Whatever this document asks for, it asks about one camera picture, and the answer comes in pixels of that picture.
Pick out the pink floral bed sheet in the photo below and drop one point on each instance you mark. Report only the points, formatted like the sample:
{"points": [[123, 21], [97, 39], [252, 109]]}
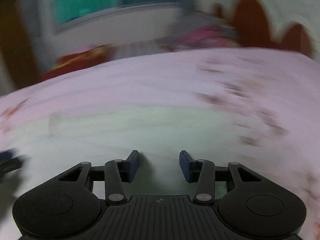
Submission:
{"points": [[271, 99]]}

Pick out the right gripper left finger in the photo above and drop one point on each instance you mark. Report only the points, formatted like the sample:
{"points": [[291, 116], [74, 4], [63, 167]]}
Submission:
{"points": [[117, 172]]}

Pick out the white knit sweater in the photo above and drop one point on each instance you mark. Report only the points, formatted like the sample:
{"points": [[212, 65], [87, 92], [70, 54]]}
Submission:
{"points": [[158, 133]]}

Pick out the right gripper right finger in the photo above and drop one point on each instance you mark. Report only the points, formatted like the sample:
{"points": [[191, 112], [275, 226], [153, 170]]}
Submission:
{"points": [[201, 172]]}

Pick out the red patterned pillow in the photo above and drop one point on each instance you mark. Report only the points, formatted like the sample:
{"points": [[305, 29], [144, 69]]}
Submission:
{"points": [[79, 61]]}

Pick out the red and white headboard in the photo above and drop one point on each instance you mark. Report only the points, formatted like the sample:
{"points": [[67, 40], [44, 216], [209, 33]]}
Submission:
{"points": [[253, 27]]}

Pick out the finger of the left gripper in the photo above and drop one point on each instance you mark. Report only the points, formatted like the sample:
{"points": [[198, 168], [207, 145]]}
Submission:
{"points": [[10, 161]]}

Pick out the window with green bars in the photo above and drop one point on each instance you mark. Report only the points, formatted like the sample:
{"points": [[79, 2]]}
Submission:
{"points": [[141, 18]]}

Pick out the folded clothes pile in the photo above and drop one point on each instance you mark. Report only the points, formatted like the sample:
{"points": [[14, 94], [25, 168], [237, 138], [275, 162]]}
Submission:
{"points": [[199, 31]]}

